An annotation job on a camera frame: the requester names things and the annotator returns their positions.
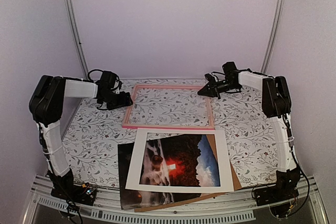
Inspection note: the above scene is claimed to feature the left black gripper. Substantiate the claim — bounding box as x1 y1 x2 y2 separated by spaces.
102 91 133 111

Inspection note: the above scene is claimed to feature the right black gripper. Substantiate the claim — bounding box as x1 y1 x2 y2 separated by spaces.
197 77 238 99

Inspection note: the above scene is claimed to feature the pink wooden picture frame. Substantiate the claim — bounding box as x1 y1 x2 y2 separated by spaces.
121 84 216 131

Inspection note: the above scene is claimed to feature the landscape photo print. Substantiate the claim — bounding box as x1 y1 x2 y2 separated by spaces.
118 134 221 210

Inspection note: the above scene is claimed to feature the white photo mat board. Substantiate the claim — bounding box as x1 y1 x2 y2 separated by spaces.
125 129 234 193

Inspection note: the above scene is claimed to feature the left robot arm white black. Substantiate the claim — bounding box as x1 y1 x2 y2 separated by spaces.
29 70 133 200

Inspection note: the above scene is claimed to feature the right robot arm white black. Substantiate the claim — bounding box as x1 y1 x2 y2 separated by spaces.
197 61 301 201

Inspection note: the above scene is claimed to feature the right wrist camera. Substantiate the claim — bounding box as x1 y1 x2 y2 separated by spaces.
205 73 217 87

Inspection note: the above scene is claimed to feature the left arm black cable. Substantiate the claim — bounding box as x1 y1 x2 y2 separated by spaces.
87 69 123 91

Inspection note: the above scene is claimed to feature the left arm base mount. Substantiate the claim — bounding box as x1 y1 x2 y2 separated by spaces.
51 183 97 206

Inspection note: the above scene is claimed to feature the front aluminium rail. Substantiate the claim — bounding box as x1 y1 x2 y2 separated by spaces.
20 175 331 223

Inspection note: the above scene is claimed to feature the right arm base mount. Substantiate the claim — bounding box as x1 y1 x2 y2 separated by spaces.
251 186 299 218

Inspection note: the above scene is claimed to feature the right aluminium corner post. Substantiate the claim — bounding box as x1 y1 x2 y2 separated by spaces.
260 0 285 74

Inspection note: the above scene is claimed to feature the aluminium corner post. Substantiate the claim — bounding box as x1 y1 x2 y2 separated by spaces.
64 0 89 79
260 0 285 74

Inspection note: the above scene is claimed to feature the left aluminium corner post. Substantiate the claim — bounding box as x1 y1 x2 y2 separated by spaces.
64 0 89 79

